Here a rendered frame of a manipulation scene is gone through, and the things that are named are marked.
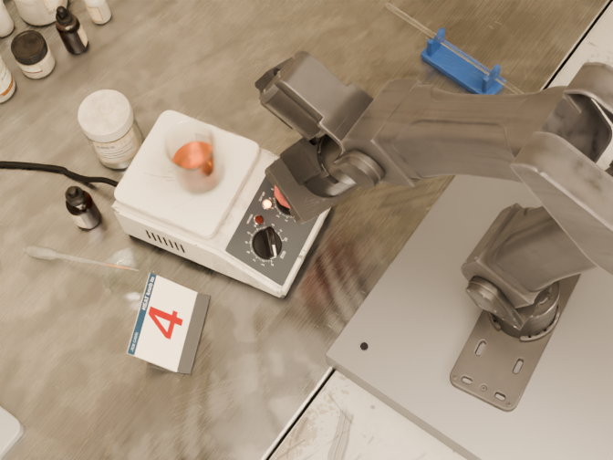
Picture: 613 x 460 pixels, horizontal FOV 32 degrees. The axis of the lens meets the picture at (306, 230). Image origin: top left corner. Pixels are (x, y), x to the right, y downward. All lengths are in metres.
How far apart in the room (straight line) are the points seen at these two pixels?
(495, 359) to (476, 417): 0.06
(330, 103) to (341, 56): 0.37
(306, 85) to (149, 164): 0.28
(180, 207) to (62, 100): 0.27
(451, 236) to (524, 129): 0.41
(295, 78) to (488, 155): 0.22
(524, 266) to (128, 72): 0.60
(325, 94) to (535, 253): 0.22
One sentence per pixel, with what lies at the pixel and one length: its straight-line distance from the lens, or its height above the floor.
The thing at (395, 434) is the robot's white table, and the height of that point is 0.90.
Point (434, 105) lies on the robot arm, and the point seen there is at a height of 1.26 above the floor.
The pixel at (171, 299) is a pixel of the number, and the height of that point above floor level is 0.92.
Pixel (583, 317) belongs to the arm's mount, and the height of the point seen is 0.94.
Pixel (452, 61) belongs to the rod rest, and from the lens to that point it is 1.28.
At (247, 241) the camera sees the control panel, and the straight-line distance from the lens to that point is 1.12.
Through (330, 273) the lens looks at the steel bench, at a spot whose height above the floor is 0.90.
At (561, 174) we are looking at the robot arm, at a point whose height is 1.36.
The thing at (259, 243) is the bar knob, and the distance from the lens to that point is 1.12.
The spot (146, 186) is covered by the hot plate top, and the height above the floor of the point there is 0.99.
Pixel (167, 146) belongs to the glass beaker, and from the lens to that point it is 1.08.
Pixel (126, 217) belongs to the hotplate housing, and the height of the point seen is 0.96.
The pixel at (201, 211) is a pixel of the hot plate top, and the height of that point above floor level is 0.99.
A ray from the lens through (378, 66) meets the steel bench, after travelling 1.29.
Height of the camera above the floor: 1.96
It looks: 64 degrees down
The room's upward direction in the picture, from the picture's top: 11 degrees counter-clockwise
